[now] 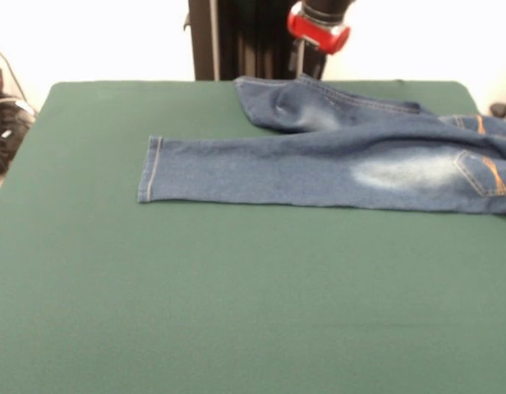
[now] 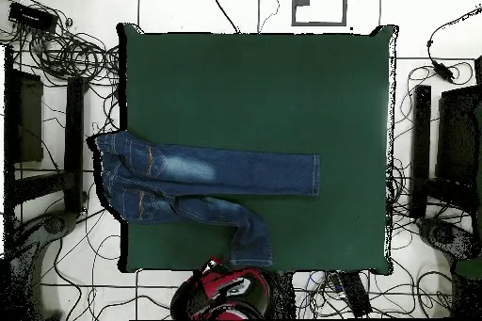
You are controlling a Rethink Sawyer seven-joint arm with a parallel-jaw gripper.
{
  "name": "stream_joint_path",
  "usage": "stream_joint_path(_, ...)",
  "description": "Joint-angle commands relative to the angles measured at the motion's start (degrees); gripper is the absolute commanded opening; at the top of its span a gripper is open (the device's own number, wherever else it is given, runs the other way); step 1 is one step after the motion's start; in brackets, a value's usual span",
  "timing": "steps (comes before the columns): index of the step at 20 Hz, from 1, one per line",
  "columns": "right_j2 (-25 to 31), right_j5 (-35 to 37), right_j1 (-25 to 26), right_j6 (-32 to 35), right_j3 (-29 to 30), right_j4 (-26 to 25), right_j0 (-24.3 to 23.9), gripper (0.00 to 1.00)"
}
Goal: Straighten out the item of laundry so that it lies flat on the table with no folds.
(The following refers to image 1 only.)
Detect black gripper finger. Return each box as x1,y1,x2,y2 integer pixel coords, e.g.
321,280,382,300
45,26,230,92
288,39,306,77

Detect grey chair base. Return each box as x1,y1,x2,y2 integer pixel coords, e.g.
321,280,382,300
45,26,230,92
489,77,506,161

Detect blue denim jeans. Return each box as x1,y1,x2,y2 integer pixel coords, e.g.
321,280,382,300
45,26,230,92
136,73,506,218

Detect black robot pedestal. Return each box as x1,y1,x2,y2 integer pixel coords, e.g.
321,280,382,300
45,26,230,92
182,0,331,81

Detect dark green table cloth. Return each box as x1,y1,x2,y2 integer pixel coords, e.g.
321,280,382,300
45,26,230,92
0,80,506,394

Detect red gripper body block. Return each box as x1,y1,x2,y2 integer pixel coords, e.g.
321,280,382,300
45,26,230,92
286,2,352,56

